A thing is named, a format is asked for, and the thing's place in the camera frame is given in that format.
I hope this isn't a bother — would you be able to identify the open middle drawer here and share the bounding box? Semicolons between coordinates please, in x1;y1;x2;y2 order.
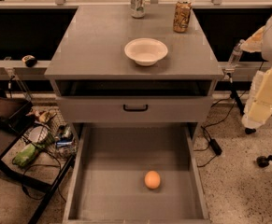
63;125;210;224

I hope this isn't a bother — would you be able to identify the small black round device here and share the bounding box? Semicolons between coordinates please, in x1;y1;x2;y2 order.
21;55;37;68

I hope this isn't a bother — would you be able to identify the grey drawer cabinet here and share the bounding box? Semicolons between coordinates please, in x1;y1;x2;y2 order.
45;5;222;124

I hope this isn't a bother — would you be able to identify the top drawer with black handle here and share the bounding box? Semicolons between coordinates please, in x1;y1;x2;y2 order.
56;96;212;124

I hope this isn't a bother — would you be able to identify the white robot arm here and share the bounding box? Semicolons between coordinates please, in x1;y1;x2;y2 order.
240;16;272;129

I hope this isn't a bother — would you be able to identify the orange fruit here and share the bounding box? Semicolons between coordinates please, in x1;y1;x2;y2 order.
144;171;161;189

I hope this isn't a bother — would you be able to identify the black side table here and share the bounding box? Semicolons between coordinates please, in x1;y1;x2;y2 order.
0;105;75;224

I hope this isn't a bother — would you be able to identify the black tripod stand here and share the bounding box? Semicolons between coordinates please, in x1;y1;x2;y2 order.
223;69;257;135

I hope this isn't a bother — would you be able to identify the wire basket with clutter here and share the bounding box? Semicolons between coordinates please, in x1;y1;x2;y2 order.
24;108;77;159

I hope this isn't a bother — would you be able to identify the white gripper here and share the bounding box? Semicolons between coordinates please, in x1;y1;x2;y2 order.
240;27;272;129

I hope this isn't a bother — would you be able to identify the green white soda can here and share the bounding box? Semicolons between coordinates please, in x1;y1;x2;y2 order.
130;0;145;18

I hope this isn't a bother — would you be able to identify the black chair caster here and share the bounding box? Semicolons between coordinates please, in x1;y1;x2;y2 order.
256;155;272;168

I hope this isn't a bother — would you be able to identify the clear plastic water bottle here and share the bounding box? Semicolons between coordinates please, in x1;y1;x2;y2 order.
225;39;244;73

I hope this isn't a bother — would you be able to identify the white bowl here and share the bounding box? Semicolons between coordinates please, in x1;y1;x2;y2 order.
124;38;168;66

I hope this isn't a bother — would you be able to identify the gold soda can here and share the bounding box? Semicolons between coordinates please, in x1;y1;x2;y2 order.
173;0;192;33

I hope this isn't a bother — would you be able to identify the green chip bag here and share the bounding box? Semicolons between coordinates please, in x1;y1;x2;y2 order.
12;144;39;168

